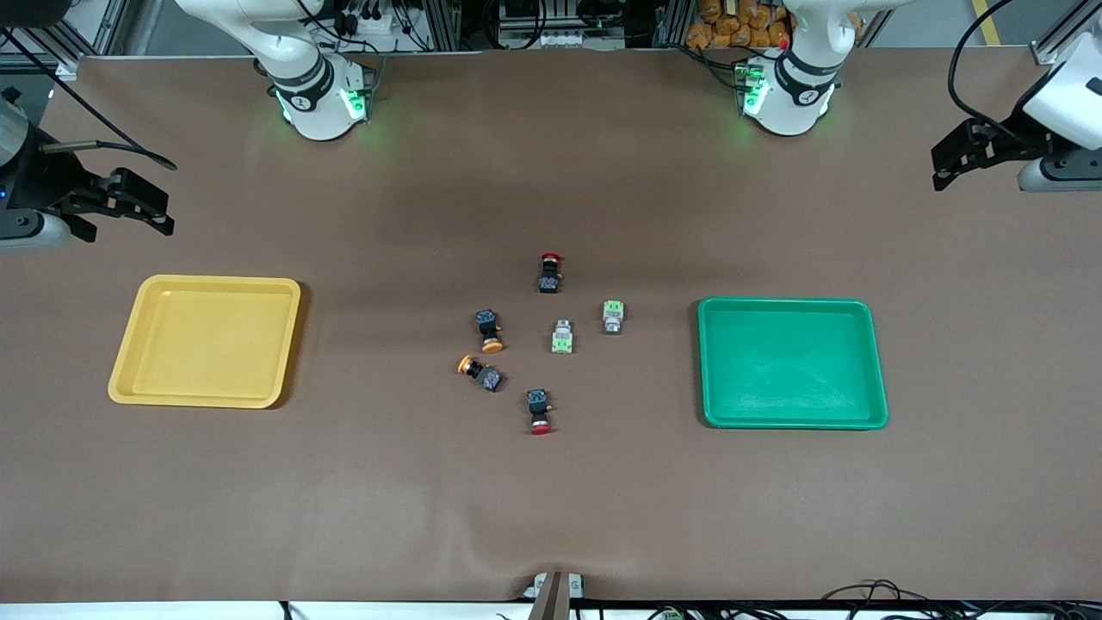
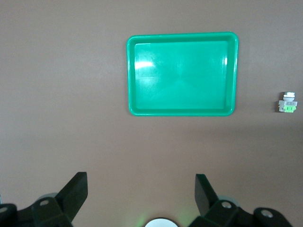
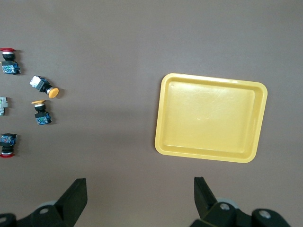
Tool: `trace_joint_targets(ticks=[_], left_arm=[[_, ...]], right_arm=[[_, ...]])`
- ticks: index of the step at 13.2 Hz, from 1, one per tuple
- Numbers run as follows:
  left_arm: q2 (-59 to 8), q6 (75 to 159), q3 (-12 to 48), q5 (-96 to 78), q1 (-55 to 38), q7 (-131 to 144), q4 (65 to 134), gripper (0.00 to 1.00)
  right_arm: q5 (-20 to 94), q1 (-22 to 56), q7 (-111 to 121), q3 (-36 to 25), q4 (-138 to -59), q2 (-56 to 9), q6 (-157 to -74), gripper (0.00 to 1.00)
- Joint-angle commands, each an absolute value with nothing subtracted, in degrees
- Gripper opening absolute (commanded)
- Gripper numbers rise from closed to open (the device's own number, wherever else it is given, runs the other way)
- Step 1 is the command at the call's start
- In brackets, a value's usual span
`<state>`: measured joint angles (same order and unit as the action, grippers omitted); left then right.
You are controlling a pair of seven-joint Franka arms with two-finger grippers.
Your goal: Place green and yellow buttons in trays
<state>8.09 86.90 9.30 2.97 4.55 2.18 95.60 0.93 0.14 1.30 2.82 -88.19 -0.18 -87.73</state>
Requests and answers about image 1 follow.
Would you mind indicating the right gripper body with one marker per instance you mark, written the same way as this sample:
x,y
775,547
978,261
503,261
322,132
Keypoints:
x,y
53,183

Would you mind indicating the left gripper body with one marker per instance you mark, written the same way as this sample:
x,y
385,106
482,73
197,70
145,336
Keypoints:
x,y
1014,140

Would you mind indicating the yellow push button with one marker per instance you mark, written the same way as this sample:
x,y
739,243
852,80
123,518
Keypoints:
x,y
489,331
480,372

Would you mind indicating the green push button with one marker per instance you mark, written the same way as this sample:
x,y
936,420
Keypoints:
x,y
612,317
562,337

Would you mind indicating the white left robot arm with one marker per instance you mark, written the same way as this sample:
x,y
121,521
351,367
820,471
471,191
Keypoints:
x,y
788,103

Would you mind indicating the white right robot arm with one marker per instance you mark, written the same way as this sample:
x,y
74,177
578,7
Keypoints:
x,y
318,112

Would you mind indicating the yellow plastic tray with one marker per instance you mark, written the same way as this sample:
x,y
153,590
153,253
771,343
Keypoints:
x,y
207,344

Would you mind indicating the green plastic tray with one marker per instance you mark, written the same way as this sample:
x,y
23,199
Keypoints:
x,y
792,366

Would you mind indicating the orange bags pile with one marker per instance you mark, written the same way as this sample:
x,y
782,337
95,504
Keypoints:
x,y
732,26

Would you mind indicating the white power strip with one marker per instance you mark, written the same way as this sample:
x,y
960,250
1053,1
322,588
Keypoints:
x,y
374,24
560,40

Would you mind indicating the red push button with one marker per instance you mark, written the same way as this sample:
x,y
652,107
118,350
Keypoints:
x,y
540,412
551,274

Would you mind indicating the brown table mat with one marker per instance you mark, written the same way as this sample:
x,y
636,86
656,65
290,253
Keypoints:
x,y
551,499

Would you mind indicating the aluminium frame profile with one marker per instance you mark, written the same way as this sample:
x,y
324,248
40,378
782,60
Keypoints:
x,y
67,67

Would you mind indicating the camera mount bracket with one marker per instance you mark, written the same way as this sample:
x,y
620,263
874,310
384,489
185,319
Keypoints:
x,y
551,598

